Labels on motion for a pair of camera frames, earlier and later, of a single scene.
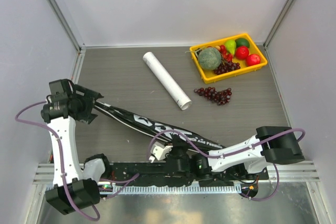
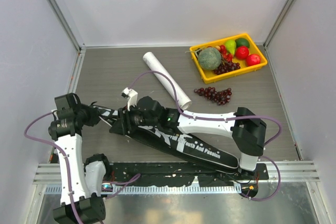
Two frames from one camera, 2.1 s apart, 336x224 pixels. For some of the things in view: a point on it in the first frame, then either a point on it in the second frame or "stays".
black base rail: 177,173 stays
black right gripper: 177,144 → 121,125
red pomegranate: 252,59 stays
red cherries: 228,57 stays
